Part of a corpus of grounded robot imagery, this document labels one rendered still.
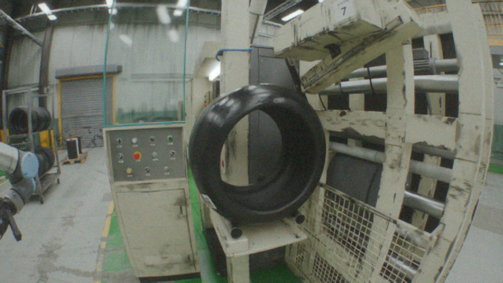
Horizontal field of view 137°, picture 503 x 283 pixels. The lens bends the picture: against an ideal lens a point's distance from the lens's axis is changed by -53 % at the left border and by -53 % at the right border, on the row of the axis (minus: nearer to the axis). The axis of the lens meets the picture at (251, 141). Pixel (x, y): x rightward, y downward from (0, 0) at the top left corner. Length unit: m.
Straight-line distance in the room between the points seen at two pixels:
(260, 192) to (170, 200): 0.65
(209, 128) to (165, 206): 0.91
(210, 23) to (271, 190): 10.37
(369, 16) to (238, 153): 0.85
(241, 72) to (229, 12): 0.34
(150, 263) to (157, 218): 0.43
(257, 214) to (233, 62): 0.72
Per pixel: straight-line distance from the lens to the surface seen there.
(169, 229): 1.56
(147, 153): 1.42
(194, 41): 10.47
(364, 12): 0.73
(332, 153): 1.67
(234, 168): 1.10
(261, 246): 0.90
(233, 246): 0.84
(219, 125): 0.66
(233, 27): 1.14
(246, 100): 0.68
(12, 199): 0.98
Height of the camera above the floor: 1.35
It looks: 9 degrees down
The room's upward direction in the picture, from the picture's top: straight up
